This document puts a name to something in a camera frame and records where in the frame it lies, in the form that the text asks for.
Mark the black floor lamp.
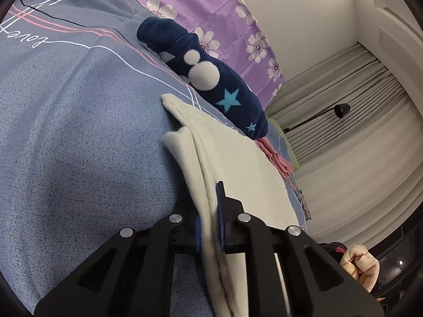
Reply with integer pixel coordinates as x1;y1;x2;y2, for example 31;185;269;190
282;102;351;133

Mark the navy star fleece garment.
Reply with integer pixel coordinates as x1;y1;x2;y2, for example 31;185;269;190
136;16;268;139

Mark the purple floral bed cover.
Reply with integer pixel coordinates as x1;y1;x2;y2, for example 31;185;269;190
137;0;284;107

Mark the beige sweater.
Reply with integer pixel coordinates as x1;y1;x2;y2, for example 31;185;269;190
161;94;298;316

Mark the pink garment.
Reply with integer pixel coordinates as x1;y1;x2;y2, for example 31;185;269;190
255;137;293;180

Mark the blue striped bed sheet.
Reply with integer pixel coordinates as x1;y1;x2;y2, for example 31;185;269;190
0;0;314;317

